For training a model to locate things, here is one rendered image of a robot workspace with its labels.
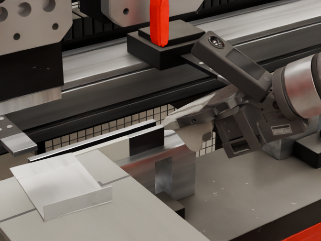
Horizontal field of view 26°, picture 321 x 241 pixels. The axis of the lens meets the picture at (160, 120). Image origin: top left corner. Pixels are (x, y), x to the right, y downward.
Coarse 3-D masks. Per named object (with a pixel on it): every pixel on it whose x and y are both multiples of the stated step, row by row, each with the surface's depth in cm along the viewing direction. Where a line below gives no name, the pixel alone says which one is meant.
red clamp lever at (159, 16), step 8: (152, 0) 84; (160, 0) 83; (168, 0) 84; (152, 8) 84; (160, 8) 83; (168, 8) 84; (152, 16) 84; (160, 16) 84; (168, 16) 84; (152, 24) 85; (160, 24) 84; (168, 24) 85; (152, 32) 85; (160, 32) 84; (168, 32) 86; (152, 40) 86; (160, 40) 85
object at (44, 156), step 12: (120, 132) 98; (132, 132) 100; (144, 132) 98; (156, 132) 99; (72, 144) 95; (84, 144) 95; (96, 144) 97; (132, 144) 98; (144, 144) 99; (156, 144) 100; (36, 156) 92; (48, 156) 93
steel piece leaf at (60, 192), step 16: (32, 176) 87; (48, 176) 87; (64, 176) 87; (80, 176) 87; (32, 192) 84; (48, 192) 84; (64, 192) 84; (80, 192) 84; (96, 192) 81; (48, 208) 79; (64, 208) 80; (80, 208) 81
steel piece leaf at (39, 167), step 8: (40, 160) 91; (48, 160) 91; (56, 160) 91; (64, 160) 91; (72, 160) 91; (16, 168) 89; (24, 168) 89; (32, 168) 89; (40, 168) 89; (48, 168) 89; (56, 168) 89; (16, 176) 87; (24, 176) 87
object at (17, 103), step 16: (32, 48) 83; (48, 48) 85; (0, 64) 82; (16, 64) 83; (32, 64) 84; (48, 64) 85; (0, 80) 82; (16, 80) 84; (32, 80) 85; (48, 80) 86; (0, 96) 83; (16, 96) 85; (32, 96) 87; (48, 96) 88; (0, 112) 85
